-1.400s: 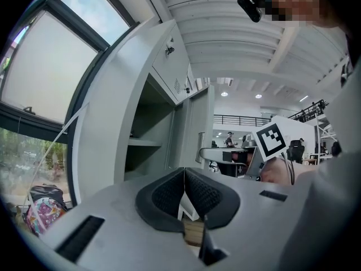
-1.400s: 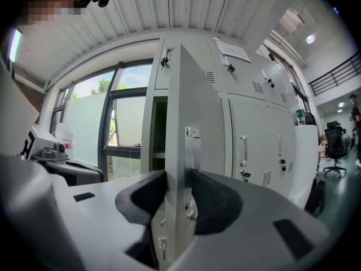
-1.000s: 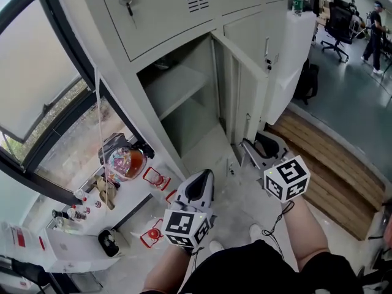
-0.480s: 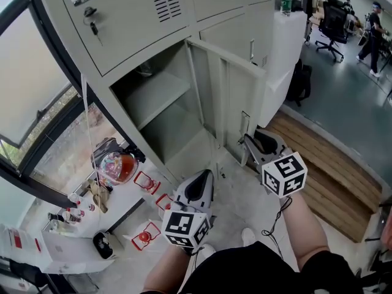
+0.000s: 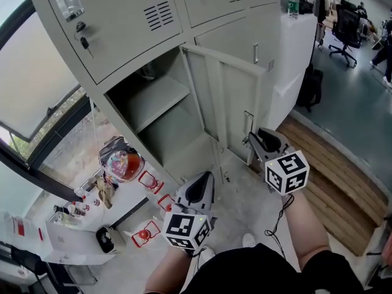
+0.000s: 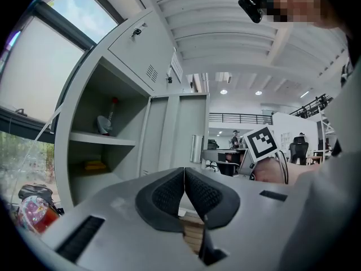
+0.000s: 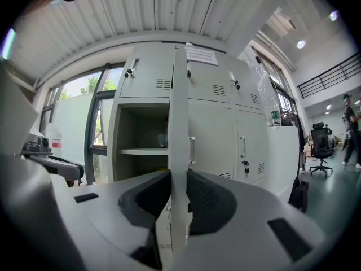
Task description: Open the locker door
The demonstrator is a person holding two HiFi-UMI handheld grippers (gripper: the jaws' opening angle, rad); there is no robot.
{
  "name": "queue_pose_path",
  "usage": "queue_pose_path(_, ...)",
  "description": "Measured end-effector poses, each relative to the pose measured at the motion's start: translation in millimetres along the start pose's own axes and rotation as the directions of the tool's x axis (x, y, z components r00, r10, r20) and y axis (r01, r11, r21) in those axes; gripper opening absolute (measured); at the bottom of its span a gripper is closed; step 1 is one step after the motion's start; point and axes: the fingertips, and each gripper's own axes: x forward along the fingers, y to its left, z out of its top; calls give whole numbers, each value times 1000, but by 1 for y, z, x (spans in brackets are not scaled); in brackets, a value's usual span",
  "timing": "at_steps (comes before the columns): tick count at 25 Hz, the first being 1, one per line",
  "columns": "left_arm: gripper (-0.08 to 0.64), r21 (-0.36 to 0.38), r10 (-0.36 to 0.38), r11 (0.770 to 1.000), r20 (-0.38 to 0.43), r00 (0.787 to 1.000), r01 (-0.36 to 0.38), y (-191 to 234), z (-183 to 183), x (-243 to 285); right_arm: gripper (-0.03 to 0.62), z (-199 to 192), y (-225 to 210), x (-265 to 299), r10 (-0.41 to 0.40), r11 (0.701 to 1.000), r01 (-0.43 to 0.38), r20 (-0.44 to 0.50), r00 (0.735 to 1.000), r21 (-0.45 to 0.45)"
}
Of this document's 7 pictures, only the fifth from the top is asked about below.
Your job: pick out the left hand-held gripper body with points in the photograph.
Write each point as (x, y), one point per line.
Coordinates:
(183, 228)

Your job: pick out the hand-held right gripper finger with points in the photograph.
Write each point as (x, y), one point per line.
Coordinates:
(271, 139)
(258, 153)

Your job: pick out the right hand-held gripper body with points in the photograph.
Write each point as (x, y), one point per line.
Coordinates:
(288, 173)

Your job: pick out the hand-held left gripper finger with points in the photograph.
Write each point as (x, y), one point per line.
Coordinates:
(183, 194)
(209, 199)

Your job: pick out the grey locker door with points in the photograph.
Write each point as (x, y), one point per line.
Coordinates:
(235, 103)

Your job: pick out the grey metal locker cabinet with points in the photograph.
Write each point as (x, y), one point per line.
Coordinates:
(122, 26)

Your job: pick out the person's right forearm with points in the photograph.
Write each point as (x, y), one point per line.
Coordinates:
(306, 231)

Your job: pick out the person's left forearm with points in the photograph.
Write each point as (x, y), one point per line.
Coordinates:
(168, 274)

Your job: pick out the person's left white shoe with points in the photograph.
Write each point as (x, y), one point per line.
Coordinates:
(208, 253)

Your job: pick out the person's white shoe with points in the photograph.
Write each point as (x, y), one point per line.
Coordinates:
(208, 253)
(248, 240)

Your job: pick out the wooden plank platform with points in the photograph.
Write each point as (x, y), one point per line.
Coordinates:
(330, 179)

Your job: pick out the row of small bottles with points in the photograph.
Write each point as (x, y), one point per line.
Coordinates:
(128, 198)

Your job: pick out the person's right white shoe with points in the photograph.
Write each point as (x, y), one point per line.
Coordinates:
(248, 240)

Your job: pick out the colourful plastic bag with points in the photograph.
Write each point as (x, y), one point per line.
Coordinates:
(125, 167)

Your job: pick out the black backpack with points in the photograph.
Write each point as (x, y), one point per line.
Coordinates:
(309, 87)
(114, 145)

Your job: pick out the person's black clothing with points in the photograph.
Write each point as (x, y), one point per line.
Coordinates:
(245, 274)

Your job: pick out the white trash bin black liner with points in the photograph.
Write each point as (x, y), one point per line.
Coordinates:
(107, 240)

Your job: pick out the beige cloth pouch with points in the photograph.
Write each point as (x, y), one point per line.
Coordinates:
(104, 190)

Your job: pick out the white counter block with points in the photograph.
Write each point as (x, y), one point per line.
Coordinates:
(294, 57)

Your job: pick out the small bottle red label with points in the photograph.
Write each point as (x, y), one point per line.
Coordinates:
(96, 202)
(85, 207)

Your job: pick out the white bottle red cap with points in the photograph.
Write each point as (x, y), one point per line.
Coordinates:
(80, 192)

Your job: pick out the white box unit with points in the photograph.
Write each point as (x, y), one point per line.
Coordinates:
(76, 243)

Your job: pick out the red patterned bottle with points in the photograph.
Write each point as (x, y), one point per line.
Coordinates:
(73, 210)

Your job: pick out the dark flask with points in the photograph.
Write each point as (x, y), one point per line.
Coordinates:
(58, 208)

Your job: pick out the clear plastic container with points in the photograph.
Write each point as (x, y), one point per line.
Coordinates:
(150, 70)

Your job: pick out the clear bottle green label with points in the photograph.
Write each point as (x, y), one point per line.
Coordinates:
(293, 6)

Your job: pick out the black office chair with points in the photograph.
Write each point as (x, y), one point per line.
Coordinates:
(346, 26)

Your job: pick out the large clear jug red label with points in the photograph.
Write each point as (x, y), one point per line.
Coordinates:
(20, 228)
(40, 234)

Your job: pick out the black window frame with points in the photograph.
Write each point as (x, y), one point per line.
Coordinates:
(33, 174)

